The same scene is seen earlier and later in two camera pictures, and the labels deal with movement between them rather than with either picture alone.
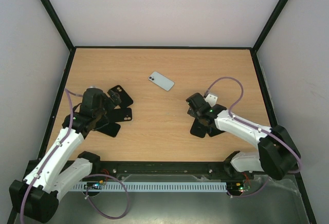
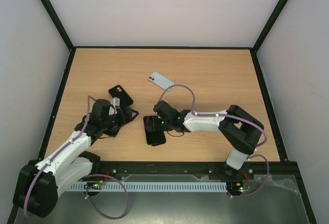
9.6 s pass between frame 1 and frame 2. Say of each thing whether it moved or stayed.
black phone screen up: moved
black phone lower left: stayed
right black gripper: moved
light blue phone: stayed
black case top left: stayed
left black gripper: moved
